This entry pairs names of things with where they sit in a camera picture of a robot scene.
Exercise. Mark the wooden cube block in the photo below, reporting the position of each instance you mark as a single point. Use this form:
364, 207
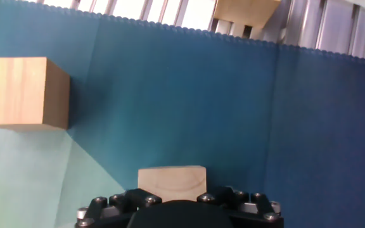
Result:
246, 11
171, 182
17, 92

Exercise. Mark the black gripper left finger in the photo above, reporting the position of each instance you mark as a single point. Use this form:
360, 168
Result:
138, 198

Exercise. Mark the blue green white cloth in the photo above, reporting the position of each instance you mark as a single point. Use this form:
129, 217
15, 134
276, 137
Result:
185, 95

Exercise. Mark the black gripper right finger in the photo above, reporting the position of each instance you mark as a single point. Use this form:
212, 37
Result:
215, 194

